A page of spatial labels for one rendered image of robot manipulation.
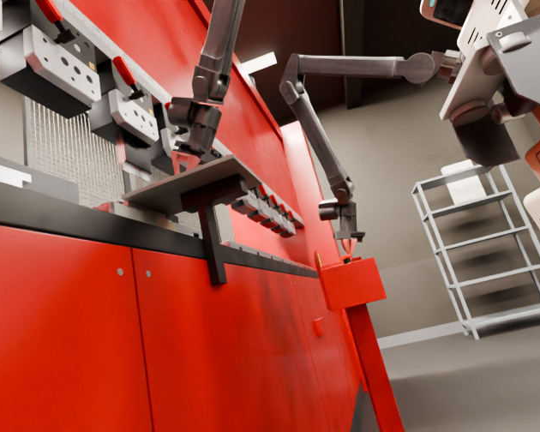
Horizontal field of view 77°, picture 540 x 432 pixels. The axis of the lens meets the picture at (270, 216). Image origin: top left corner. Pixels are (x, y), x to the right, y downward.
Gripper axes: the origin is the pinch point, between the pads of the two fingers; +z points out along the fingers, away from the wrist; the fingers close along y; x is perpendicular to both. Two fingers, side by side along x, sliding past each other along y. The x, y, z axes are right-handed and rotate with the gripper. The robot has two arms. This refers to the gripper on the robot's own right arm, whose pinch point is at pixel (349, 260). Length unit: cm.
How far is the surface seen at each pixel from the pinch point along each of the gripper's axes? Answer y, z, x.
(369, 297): -3.6, 12.2, 15.4
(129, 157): 56, -18, 46
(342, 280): 3.9, 7.8, 15.3
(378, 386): -6.0, 36.5, 8.6
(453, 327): -154, 39, -322
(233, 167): 29, -12, 52
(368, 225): -64, -86, -333
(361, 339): -1.7, 24.1, 8.5
